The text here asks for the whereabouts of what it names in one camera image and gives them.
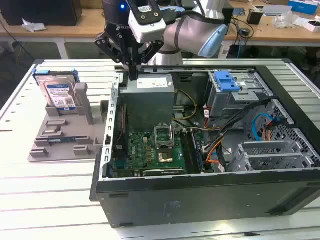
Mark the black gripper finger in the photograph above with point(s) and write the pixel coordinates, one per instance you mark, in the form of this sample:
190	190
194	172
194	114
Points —
112	47
151	51

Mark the hard disk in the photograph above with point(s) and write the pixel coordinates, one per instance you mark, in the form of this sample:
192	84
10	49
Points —
58	92

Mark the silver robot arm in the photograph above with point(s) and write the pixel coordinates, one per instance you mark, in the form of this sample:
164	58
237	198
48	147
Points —
190	32

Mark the silver disk bay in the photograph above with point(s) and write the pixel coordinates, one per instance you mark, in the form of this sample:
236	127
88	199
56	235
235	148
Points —
262	150

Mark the wooden desk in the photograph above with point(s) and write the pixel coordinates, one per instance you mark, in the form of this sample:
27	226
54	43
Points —
87	27

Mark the grey power supply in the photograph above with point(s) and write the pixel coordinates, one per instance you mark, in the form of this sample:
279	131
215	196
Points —
147	105

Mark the black computer tower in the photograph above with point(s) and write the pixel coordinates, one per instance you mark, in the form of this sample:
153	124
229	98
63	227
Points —
50	15

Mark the blue drive latch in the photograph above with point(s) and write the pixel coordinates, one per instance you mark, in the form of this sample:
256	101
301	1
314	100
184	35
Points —
226	82

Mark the white crumpled paper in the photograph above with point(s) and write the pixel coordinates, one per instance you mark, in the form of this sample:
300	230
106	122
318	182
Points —
32	26

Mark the black speaker box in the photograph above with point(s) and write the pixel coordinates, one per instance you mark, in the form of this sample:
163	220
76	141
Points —
227	16

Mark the silver drive cage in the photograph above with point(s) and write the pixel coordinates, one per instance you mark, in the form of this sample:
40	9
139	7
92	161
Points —
225	102

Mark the green motherboard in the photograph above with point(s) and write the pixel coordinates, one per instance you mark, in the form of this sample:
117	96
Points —
140	152

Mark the small CPU plate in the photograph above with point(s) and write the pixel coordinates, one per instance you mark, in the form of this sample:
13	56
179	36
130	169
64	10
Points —
51	131

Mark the blue RAM stick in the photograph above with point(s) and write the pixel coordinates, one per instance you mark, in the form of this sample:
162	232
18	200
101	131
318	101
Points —
62	139

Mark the black RAM slot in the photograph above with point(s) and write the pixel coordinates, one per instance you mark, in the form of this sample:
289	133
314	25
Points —
186	150

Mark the small black box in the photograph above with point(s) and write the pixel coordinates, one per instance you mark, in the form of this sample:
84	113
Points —
255	17

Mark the installed RAM stick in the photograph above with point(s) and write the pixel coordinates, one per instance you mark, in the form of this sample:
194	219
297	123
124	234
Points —
198	155

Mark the grey parts rack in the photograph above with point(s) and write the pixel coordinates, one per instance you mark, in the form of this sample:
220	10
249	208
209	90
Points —
62	150

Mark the clear plastic bag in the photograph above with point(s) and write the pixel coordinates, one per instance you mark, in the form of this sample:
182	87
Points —
285	20

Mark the blue cardboard box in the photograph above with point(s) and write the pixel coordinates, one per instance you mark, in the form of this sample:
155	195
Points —
303	6

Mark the white open box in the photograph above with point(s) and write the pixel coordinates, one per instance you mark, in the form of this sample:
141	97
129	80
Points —
308	25

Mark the black PC case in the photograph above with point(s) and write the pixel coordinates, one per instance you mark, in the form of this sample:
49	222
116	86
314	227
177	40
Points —
200	205

